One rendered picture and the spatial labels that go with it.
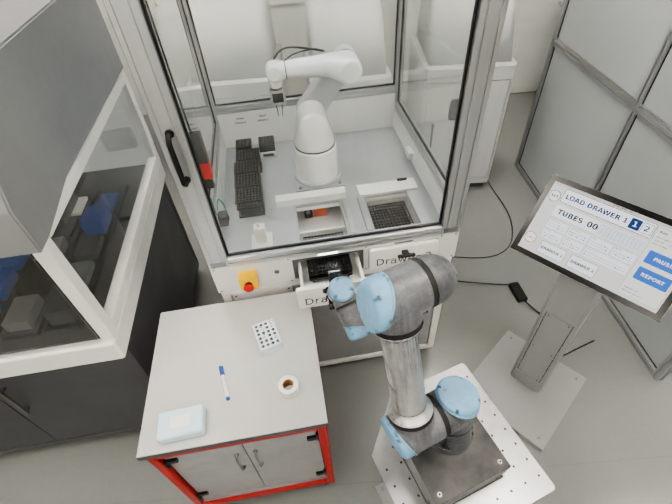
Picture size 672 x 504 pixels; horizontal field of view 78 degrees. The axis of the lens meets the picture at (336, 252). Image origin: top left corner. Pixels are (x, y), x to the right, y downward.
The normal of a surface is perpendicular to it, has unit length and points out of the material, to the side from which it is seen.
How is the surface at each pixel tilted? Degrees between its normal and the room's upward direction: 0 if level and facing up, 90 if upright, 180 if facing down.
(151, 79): 90
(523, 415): 3
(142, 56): 90
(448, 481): 0
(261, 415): 0
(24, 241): 90
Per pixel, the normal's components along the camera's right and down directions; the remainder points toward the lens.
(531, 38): 0.06, 0.71
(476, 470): -0.05, -0.70
